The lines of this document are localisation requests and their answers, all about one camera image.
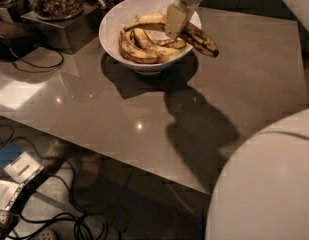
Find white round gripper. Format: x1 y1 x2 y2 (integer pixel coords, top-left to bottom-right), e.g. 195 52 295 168
165 0 203 40

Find spotted banana with green stem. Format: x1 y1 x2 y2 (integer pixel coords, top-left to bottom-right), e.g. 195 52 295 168
123 13 219 58

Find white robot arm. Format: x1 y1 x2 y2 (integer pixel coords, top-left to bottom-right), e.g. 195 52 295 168
168 88 309 240

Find small banana right side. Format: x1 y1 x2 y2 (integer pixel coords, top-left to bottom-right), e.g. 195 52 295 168
157 38 187 49

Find middle spotted banana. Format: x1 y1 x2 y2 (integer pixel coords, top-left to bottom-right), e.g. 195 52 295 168
132 28 180 63

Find white ceramic bowl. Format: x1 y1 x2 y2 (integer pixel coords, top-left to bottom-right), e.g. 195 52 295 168
99 0 193 75

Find large curved spotted banana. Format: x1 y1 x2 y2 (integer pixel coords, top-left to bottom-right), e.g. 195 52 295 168
118 30 158 64

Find grey metal stand block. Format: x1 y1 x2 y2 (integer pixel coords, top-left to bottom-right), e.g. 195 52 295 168
21 4 103 54

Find black appliance on left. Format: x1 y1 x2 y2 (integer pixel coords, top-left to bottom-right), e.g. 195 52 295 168
0 20 38 60

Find blue and white box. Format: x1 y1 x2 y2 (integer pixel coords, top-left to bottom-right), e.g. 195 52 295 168
0 142 43 183

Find white paper sheet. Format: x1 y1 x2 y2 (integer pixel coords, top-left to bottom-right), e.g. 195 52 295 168
0 180 19 210

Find black cable on table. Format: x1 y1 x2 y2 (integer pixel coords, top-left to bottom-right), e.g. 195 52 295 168
7 45 65 70

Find black cables on floor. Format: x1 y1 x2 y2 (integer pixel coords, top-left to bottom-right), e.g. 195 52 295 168
0 123 132 240

